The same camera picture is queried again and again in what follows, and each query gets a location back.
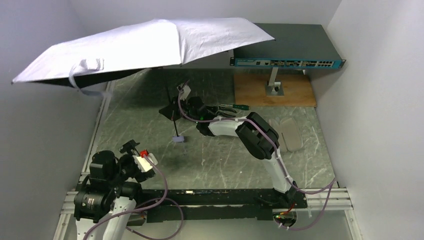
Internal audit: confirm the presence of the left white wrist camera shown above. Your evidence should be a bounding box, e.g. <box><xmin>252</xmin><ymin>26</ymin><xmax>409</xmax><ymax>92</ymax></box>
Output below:
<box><xmin>132</xmin><ymin>149</ymin><xmax>158</xmax><ymax>173</ymax></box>

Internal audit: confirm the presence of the teal network switch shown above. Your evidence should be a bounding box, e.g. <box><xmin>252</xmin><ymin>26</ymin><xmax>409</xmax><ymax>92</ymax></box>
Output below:
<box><xmin>229</xmin><ymin>23</ymin><xmax>346</xmax><ymax>70</ymax></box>

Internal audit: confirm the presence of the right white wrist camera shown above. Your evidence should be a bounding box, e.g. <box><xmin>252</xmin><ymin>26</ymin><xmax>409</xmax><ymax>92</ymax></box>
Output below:
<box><xmin>177</xmin><ymin>83</ymin><xmax>191</xmax><ymax>101</ymax></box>

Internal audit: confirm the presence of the lilac umbrella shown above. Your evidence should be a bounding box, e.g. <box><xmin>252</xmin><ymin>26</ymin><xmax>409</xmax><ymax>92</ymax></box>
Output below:
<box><xmin>11</xmin><ymin>17</ymin><xmax>276</xmax><ymax>145</ymax></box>

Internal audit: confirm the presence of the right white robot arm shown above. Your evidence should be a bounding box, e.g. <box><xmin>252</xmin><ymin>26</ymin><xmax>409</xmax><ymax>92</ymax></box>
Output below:
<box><xmin>158</xmin><ymin>96</ymin><xmax>298</xmax><ymax>202</ymax></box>

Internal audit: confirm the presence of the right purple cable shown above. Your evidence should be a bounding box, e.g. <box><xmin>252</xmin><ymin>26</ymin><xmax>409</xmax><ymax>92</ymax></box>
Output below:
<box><xmin>177</xmin><ymin>89</ymin><xmax>337</xmax><ymax>232</ymax></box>

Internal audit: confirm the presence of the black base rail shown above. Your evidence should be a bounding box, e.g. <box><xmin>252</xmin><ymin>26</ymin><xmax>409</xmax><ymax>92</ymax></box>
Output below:
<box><xmin>143</xmin><ymin>188</ymin><xmax>308</xmax><ymax>223</ymax></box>

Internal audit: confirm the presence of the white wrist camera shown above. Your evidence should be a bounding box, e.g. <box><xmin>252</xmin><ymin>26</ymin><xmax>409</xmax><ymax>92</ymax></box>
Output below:
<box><xmin>177</xmin><ymin>83</ymin><xmax>191</xmax><ymax>101</ymax></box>
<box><xmin>132</xmin><ymin>149</ymin><xmax>158</xmax><ymax>173</ymax></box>

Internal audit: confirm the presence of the metal stand post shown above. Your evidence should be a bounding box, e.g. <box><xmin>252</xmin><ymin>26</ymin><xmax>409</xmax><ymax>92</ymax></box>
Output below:
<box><xmin>265</xmin><ymin>67</ymin><xmax>284</xmax><ymax>97</ymax></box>

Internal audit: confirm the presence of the wooden base board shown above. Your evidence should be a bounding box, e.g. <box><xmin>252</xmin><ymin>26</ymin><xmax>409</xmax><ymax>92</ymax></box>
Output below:
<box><xmin>233</xmin><ymin>73</ymin><xmax>317</xmax><ymax>107</ymax></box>

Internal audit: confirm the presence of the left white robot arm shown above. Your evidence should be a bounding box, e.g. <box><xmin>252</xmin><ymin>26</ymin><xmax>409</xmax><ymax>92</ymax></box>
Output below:
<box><xmin>73</xmin><ymin>140</ymin><xmax>158</xmax><ymax>240</ymax></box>

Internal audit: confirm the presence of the pink umbrella case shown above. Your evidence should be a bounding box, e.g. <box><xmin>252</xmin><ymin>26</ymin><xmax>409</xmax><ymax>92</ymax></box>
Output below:
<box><xmin>268</xmin><ymin>117</ymin><xmax>303</xmax><ymax>153</ymax></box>

